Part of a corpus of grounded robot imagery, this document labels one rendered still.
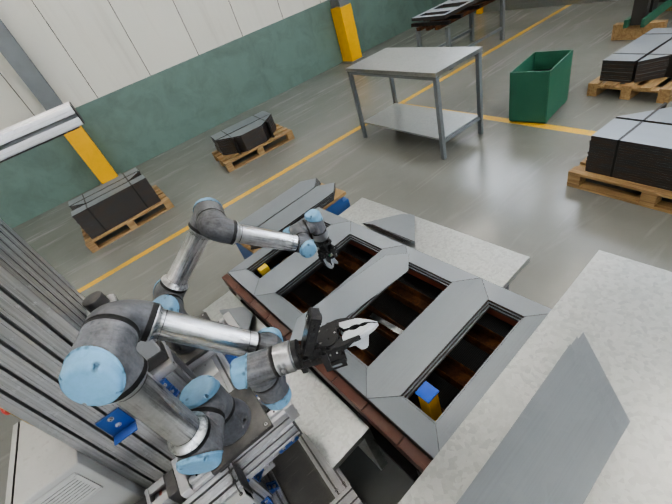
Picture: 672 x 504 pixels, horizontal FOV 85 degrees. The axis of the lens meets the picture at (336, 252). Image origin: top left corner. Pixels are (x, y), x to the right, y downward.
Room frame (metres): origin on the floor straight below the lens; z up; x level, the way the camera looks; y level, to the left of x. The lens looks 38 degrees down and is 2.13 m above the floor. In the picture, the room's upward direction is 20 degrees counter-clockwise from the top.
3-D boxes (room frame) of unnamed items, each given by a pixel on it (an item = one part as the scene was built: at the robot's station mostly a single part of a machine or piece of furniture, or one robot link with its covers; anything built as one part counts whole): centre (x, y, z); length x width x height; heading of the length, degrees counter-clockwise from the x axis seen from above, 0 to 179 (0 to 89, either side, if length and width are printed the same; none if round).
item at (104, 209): (5.13, 2.67, 0.26); 1.20 x 0.80 x 0.53; 115
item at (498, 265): (1.65, -0.48, 0.73); 1.20 x 0.26 x 0.03; 28
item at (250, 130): (6.08, 0.68, 0.20); 1.20 x 0.80 x 0.41; 110
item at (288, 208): (2.32, 0.23, 0.82); 0.80 x 0.40 x 0.06; 118
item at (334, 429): (1.23, 0.51, 0.66); 1.30 x 0.20 x 0.03; 28
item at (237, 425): (0.71, 0.54, 1.09); 0.15 x 0.15 x 0.10
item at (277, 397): (0.59, 0.28, 1.33); 0.11 x 0.08 x 0.11; 178
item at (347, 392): (1.11, 0.31, 0.80); 1.62 x 0.04 x 0.06; 28
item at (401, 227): (1.78, -0.41, 0.77); 0.45 x 0.20 x 0.04; 28
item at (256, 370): (0.57, 0.28, 1.43); 0.11 x 0.08 x 0.09; 88
